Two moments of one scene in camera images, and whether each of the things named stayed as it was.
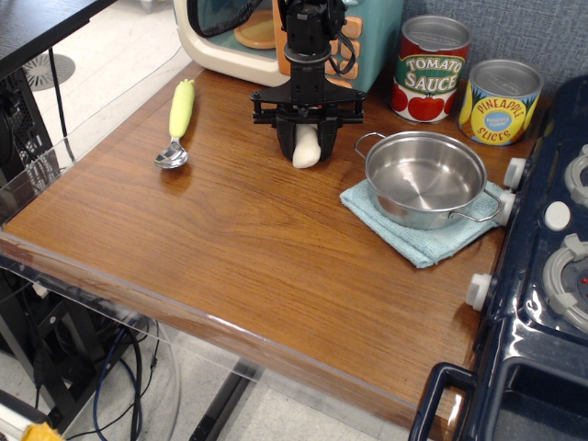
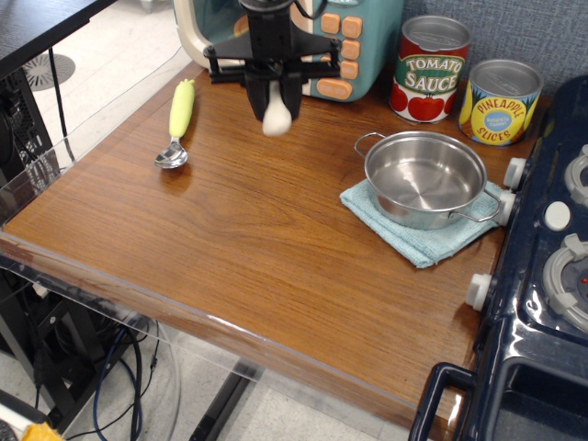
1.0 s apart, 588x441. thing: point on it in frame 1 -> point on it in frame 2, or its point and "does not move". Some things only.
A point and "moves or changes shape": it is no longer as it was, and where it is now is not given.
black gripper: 309,99 -> 273,50
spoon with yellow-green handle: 175,154 does not move
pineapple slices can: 500,101 does not move
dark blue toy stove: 529,379 does not move
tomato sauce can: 433,51 does not move
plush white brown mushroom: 307,151 moves or changes shape
